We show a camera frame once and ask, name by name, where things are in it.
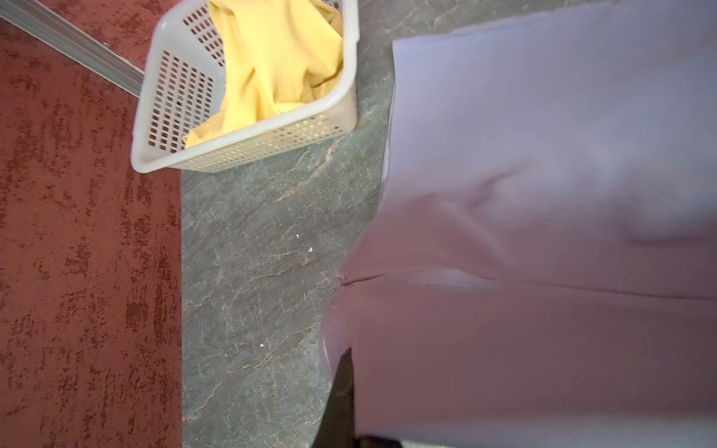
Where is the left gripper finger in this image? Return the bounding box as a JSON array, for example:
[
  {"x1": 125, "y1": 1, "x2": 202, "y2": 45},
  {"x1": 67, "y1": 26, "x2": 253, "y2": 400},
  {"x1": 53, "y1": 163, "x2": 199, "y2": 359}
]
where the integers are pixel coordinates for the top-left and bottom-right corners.
[{"x1": 312, "y1": 349, "x2": 357, "y2": 448}]

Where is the lavender skirt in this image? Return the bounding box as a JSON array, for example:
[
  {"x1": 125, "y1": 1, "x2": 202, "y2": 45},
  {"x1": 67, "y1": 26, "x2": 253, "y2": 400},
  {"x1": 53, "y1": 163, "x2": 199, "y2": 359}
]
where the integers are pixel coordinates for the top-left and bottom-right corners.
[{"x1": 320, "y1": 1, "x2": 716, "y2": 447}]

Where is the white plastic laundry basket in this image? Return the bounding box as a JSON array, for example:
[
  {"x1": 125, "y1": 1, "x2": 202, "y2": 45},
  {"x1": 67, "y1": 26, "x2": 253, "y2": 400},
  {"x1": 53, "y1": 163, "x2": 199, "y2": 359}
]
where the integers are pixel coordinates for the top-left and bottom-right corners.
[{"x1": 131, "y1": 1, "x2": 360, "y2": 174}]

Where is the yellow skirt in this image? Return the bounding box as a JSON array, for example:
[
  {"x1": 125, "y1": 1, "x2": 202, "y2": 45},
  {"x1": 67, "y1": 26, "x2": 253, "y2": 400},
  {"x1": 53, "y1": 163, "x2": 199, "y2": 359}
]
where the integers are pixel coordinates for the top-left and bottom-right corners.
[{"x1": 183, "y1": 0, "x2": 344, "y2": 147}]

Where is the left aluminium corner post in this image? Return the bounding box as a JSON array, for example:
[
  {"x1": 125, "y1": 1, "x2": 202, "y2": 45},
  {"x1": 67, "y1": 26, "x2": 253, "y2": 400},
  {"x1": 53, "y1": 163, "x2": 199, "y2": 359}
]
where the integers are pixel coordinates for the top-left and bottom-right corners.
[{"x1": 1, "y1": 0, "x2": 144, "y2": 97}]

